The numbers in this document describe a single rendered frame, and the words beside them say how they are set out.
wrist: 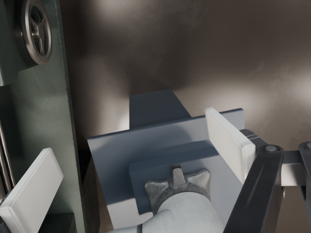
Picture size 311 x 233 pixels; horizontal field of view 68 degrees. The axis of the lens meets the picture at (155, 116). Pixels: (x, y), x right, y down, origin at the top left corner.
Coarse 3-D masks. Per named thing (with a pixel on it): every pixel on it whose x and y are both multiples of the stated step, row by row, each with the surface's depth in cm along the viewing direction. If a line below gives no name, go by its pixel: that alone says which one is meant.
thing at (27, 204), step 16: (48, 160) 18; (32, 176) 15; (48, 176) 17; (16, 192) 13; (32, 192) 15; (48, 192) 16; (0, 208) 12; (16, 208) 13; (32, 208) 14; (48, 208) 16; (16, 224) 13; (32, 224) 14
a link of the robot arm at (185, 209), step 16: (192, 192) 58; (160, 208) 58; (176, 208) 53; (192, 208) 52; (208, 208) 53; (144, 224) 52; (160, 224) 50; (176, 224) 49; (192, 224) 47; (208, 224) 48
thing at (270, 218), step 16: (256, 160) 12; (272, 160) 11; (256, 176) 11; (272, 176) 10; (240, 192) 10; (256, 192) 10; (272, 192) 9; (240, 208) 9; (256, 208) 9; (272, 208) 10; (240, 224) 8; (256, 224) 8; (272, 224) 10
